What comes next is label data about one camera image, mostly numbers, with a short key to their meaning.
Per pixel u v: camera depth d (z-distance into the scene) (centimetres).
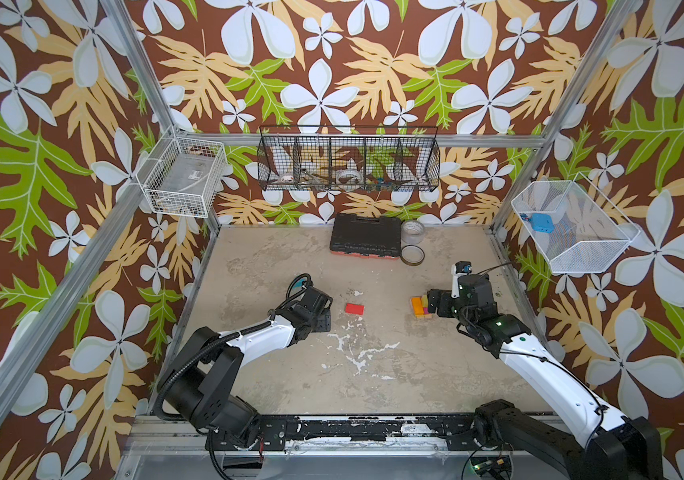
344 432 75
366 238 112
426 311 77
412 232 118
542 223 86
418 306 94
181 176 86
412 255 110
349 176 99
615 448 38
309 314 70
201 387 44
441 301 73
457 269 73
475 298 60
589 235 78
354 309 98
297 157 96
